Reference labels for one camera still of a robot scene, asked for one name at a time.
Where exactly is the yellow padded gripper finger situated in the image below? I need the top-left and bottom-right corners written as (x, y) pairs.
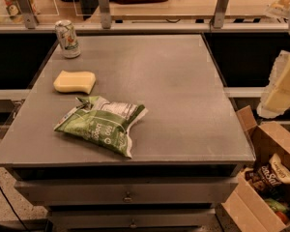
top-left (257, 50), bottom-right (290, 119)

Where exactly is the green jalapeno chip bag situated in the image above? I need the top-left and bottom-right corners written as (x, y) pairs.
top-left (54, 96), bottom-right (148, 158)

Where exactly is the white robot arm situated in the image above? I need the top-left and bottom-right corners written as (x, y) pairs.
top-left (257, 0), bottom-right (290, 119)

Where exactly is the yellow chip bag on shelf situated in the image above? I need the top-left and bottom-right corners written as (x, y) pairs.
top-left (265, 0), bottom-right (290, 18)

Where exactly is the dark sea salt chip bag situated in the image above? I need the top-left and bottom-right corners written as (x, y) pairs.
top-left (245, 154), bottom-right (290, 194)

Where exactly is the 7up soda can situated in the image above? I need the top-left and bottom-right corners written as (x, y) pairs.
top-left (55, 20), bottom-right (80, 58)

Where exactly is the green snack packet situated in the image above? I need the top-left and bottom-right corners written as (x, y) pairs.
top-left (265, 198), bottom-right (289, 214)

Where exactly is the red snack packet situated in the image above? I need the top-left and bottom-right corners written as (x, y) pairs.
top-left (275, 211), bottom-right (289, 224)

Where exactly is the cardboard box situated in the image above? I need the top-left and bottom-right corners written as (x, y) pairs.
top-left (222, 106), bottom-right (290, 232)

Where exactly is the upper grey drawer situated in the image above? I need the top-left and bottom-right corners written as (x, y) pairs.
top-left (15, 178), bottom-right (238, 206)

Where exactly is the grey drawer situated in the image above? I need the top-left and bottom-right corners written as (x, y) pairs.
top-left (15, 178), bottom-right (238, 206)
top-left (47, 209), bottom-right (216, 229)

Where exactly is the yellow sponge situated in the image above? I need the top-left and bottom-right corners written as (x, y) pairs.
top-left (53, 71), bottom-right (96, 94)

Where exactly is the lower grey drawer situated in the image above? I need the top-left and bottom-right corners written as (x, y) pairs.
top-left (47, 209), bottom-right (216, 229)

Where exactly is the right metal bracket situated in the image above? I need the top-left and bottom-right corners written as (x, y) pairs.
top-left (212, 0), bottom-right (229, 29)

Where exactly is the metal bracket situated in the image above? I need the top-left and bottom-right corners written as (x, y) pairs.
top-left (16, 0), bottom-right (38, 29)
top-left (98, 0), bottom-right (112, 29)
top-left (212, 0), bottom-right (229, 29)

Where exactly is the middle metal bracket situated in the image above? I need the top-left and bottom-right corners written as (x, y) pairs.
top-left (98, 0), bottom-right (112, 29)

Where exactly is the left metal bracket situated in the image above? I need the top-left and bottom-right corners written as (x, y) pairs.
top-left (16, 0), bottom-right (38, 29)

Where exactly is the black floor cable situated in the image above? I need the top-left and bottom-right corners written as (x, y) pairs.
top-left (0, 166), bottom-right (30, 232)

